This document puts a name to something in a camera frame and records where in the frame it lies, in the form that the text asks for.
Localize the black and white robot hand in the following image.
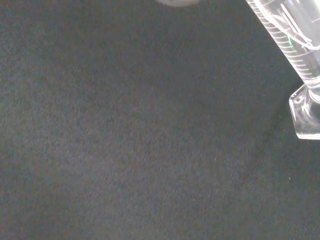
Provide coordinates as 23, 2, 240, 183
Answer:
154, 0, 201, 7

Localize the black bench cloth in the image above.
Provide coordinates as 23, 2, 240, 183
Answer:
0, 0, 320, 240

